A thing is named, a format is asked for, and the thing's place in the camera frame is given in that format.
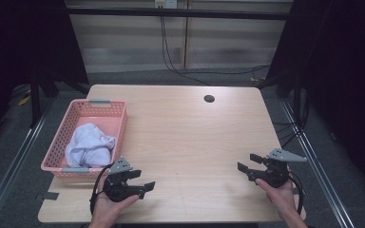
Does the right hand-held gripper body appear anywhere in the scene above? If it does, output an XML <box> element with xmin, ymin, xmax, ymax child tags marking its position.
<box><xmin>254</xmin><ymin>147</ymin><xmax>308</xmax><ymax>189</ymax></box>

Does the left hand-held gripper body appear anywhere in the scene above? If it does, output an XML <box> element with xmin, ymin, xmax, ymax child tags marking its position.
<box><xmin>102</xmin><ymin>156</ymin><xmax>142</xmax><ymax>203</ymax></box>

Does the white towel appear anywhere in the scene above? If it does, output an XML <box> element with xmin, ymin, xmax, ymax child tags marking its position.
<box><xmin>64</xmin><ymin>123</ymin><xmax>118</xmax><ymax>169</ymax></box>

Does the pink plastic basket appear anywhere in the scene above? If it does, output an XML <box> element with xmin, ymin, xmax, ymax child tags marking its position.
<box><xmin>40</xmin><ymin>98</ymin><xmax>128</xmax><ymax>178</ymax></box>

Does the person's left hand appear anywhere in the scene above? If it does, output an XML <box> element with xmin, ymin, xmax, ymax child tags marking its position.
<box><xmin>89</xmin><ymin>181</ymin><xmax>141</xmax><ymax>224</ymax></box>

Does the person's right hand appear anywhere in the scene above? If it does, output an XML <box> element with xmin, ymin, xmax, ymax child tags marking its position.
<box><xmin>255</xmin><ymin>178</ymin><xmax>299</xmax><ymax>219</ymax></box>

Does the black tape strip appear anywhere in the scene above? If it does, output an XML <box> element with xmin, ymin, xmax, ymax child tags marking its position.
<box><xmin>42</xmin><ymin>191</ymin><xmax>60</xmax><ymax>201</ymax></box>

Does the black stand leg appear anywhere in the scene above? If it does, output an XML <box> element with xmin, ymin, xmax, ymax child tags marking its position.
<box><xmin>29</xmin><ymin>74</ymin><xmax>43</xmax><ymax>128</ymax></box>

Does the yellow floor object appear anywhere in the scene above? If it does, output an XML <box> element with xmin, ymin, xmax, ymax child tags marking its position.
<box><xmin>17</xmin><ymin>94</ymin><xmax>32</xmax><ymax>106</ymax></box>

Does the black curtain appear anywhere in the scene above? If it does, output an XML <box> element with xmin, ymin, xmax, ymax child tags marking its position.
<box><xmin>0</xmin><ymin>0</ymin><xmax>90</xmax><ymax>156</ymax></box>
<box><xmin>256</xmin><ymin>0</ymin><xmax>365</xmax><ymax>194</ymax></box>

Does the black horizontal bar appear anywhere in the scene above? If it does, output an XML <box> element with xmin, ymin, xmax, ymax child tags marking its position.
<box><xmin>64</xmin><ymin>7</ymin><xmax>295</xmax><ymax>21</ymax></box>

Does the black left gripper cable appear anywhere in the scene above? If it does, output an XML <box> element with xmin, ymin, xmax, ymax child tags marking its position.
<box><xmin>89</xmin><ymin>163</ymin><xmax>114</xmax><ymax>217</ymax></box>

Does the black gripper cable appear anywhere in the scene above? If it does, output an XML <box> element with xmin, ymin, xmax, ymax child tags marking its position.
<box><xmin>89</xmin><ymin>163</ymin><xmax>114</xmax><ymax>217</ymax></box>
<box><xmin>287</xmin><ymin>172</ymin><xmax>305</xmax><ymax>217</ymax></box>

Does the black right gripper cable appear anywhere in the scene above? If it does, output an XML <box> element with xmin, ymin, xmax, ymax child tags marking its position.
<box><xmin>287</xmin><ymin>172</ymin><xmax>305</xmax><ymax>217</ymax></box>

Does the metal floor rail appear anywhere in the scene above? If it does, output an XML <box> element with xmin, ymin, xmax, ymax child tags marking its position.
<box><xmin>279</xmin><ymin>98</ymin><xmax>356</xmax><ymax>228</ymax></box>
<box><xmin>0</xmin><ymin>103</ymin><xmax>56</xmax><ymax>228</ymax></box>

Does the black cable bundle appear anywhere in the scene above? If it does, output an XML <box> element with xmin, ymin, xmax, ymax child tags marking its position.
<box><xmin>271</xmin><ymin>88</ymin><xmax>311</xmax><ymax>149</ymax></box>

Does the black floor cable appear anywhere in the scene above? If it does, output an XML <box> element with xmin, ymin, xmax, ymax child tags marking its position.
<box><xmin>178</xmin><ymin>64</ymin><xmax>272</xmax><ymax>77</ymax></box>

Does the black hanging wall cable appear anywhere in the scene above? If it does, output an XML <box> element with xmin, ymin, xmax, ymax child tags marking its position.
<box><xmin>159</xmin><ymin>15</ymin><xmax>211</xmax><ymax>86</ymax></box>

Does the white wall socket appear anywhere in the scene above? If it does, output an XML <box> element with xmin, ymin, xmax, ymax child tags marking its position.
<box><xmin>153</xmin><ymin>0</ymin><xmax>179</xmax><ymax>10</ymax></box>

